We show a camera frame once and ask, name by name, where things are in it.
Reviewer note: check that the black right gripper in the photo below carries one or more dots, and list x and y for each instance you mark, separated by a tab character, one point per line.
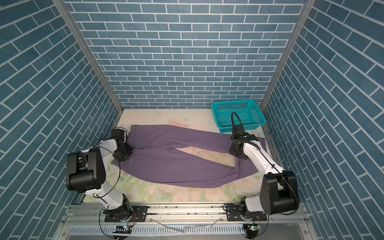
231	150

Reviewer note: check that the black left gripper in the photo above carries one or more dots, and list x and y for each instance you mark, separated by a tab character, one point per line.
120	158

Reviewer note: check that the purple trousers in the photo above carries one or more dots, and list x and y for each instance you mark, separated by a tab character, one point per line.
158	157

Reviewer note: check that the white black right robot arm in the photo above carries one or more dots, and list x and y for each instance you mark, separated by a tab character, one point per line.
279	189

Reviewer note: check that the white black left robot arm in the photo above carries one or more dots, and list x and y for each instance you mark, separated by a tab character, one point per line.
86	174

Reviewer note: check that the teal plastic mesh basket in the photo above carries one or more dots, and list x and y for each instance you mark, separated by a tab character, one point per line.
246	112

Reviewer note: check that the left green circuit board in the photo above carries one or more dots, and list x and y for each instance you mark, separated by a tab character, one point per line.
123	229

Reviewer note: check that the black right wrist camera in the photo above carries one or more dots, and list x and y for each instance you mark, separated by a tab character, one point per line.
243	137

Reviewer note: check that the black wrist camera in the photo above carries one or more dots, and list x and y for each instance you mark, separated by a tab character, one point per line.
243	137
119	135

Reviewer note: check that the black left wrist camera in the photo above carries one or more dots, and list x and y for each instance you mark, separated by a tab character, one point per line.
119	135

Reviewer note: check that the aluminium right table edge rail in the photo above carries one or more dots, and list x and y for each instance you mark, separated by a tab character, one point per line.
277	158

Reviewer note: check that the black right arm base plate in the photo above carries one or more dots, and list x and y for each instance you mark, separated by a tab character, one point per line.
236	213

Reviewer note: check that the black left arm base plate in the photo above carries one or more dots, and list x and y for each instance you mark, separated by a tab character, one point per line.
135	214

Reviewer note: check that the white slotted cable duct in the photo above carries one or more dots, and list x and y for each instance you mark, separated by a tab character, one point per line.
157	230

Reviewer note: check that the aluminium left rear corner post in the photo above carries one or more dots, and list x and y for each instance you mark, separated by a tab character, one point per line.
81	41

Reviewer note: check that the aluminium corner post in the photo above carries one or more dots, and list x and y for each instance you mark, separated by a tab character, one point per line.
81	41
287	51

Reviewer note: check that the aluminium front mounting rail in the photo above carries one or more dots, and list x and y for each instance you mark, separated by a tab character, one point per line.
277	227

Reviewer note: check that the aluminium right rear corner post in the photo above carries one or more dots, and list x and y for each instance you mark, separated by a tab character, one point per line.
287	51

